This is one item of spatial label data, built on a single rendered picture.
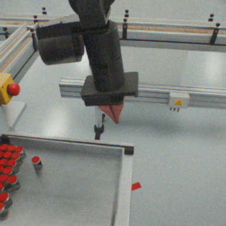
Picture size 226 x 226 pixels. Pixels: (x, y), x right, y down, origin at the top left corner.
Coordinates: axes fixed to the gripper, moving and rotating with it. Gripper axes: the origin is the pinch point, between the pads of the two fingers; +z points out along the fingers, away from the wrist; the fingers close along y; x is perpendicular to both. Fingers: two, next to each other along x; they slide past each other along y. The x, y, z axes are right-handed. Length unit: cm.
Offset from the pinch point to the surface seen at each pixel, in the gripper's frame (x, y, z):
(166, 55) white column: -143, -20, 63
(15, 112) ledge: -20.0, 39.8, 13.5
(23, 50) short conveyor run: -55, 49, 7
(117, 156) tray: -5.1, 3.2, 19.3
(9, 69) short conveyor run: -38, 48, 7
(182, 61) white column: -143, -33, 70
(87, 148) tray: -5.4, 11.1, 16.1
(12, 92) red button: -16.1, 33.5, 2.4
